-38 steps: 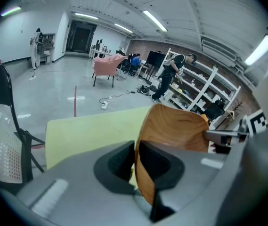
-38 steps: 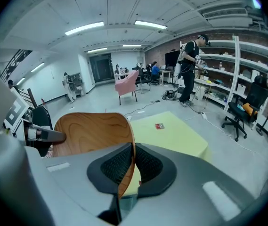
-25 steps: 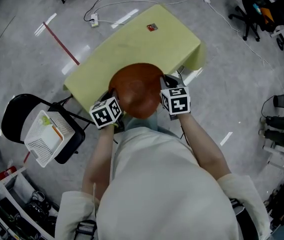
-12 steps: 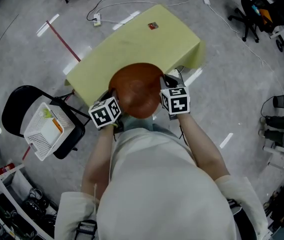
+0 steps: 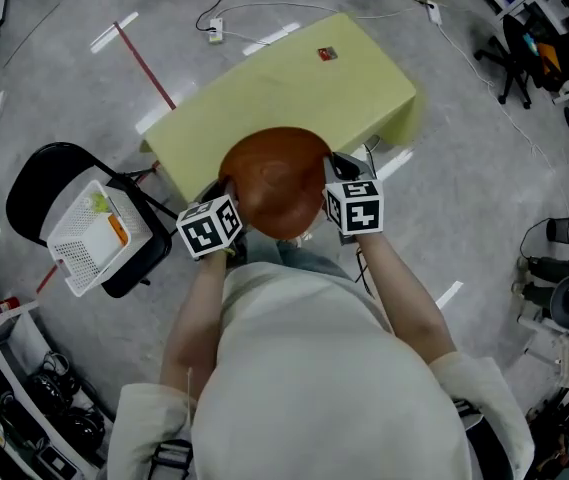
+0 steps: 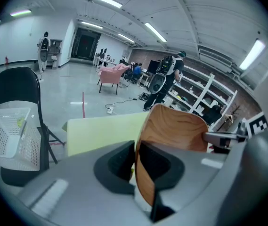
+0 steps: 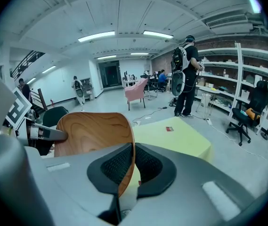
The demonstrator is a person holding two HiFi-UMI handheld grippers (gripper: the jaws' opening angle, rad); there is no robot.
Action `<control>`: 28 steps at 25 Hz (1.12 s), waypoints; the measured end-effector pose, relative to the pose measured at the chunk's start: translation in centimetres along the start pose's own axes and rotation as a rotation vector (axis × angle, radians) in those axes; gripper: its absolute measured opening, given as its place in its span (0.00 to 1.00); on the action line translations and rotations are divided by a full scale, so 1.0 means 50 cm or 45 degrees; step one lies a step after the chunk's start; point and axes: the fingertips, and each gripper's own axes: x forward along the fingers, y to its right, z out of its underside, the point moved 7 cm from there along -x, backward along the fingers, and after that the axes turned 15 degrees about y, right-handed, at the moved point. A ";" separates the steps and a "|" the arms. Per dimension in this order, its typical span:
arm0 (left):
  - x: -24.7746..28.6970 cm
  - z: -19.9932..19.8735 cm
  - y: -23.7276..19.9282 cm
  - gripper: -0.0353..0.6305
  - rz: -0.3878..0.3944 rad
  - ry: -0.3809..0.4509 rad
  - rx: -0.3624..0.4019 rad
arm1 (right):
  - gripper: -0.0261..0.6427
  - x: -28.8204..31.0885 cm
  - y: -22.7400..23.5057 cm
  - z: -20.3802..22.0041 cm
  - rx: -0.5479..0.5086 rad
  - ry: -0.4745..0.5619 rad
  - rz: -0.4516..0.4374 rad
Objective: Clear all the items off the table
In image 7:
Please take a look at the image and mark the table with yellow-green cloth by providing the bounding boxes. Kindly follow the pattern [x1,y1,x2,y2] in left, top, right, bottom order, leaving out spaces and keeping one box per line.
[124,116,213,202]

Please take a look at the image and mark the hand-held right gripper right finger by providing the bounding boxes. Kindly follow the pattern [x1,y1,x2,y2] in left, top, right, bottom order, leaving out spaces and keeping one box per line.
[124,143,254,226]

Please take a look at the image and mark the black double door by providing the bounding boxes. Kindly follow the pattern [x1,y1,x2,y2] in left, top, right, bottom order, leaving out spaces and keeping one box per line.
[98,60,122,89]

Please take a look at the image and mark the white ceiling air conditioner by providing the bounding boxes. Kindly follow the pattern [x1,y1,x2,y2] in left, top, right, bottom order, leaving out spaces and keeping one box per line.
[205,14,254,35]

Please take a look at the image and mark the brown wooden bowl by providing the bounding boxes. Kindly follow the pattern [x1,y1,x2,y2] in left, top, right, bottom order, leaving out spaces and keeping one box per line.
[53,112,136,197]

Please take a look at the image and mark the orange cushion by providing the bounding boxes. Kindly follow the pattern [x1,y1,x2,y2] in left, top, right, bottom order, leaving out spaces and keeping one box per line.
[245,107,259,121]

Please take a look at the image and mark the white storage shelf rack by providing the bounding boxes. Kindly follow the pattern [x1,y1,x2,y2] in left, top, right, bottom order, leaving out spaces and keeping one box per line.
[194,42,268,136]

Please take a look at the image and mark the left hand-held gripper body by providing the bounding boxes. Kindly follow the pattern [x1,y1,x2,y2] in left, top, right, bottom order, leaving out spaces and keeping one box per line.
[5,87,42,140]

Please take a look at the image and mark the white desk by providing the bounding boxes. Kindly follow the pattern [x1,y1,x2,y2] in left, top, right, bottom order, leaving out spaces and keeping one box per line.
[122,79,139,90]

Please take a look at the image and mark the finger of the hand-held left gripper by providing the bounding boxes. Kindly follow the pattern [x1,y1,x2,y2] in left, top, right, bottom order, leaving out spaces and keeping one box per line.
[39,127,68,141]

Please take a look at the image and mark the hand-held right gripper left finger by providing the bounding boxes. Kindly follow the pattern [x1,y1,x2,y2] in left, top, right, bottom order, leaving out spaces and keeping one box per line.
[27,143,134,226]

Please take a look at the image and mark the pink armchair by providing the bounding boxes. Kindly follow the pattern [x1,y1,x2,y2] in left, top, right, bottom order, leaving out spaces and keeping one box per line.
[124,78,148,111]

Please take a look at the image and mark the white round table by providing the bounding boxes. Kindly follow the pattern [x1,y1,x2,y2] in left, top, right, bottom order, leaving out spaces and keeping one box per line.
[196,85,220,119]

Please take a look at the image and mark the black folding chair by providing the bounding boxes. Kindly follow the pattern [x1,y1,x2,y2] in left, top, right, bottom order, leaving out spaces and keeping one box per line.
[42,106,70,128]

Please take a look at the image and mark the black power cable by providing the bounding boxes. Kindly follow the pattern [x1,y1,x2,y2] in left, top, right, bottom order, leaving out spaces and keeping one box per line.
[133,106,170,122]

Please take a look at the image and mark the black office chair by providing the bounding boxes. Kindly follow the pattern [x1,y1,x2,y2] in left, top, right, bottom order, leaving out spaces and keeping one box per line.
[140,74,160,100]
[225,80,268,147]

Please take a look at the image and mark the white power cable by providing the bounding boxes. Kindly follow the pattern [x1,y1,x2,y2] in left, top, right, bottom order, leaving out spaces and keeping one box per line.
[211,123,268,174]

